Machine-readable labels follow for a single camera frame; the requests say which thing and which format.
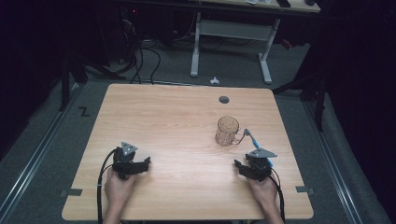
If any person's left hand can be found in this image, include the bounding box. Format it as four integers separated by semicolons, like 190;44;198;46
104;167;138;207

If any white-legged desk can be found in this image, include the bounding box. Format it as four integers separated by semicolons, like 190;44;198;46
189;0;321;86

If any clear glass mug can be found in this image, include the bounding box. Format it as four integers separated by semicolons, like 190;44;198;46
215;116;248;147

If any small red object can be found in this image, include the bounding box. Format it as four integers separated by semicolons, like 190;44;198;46
280;38;294;51

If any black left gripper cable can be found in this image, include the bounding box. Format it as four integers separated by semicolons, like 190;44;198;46
96;147;121;224

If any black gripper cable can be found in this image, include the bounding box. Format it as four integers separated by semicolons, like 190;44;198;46
96;147;121;224
267;169;287;223

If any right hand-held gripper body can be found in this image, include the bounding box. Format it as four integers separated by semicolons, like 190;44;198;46
246;147;278;182

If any grey tape strip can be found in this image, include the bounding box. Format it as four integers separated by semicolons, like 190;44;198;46
295;185;316;197
59;188;84;199

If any person's right hand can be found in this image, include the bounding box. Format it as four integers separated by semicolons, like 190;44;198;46
247;176;279;210

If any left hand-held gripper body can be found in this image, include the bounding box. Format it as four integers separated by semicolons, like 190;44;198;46
111;141;141;181

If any dark equipment with red light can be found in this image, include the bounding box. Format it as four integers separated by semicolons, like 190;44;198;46
119;5;143;64

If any black floor cable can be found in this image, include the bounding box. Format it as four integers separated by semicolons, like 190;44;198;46
141;46;163;86
129;43;145;85

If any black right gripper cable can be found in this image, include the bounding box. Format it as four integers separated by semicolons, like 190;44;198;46
267;169;287;223

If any black metal stand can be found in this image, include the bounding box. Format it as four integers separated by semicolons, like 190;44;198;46
58;50;92;113
271;66;329;133

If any blue toothbrush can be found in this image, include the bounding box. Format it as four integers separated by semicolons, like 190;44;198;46
243;128;275;168

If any metal floor rail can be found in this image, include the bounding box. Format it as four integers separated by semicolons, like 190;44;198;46
302;100;364;224
0;82;80;220

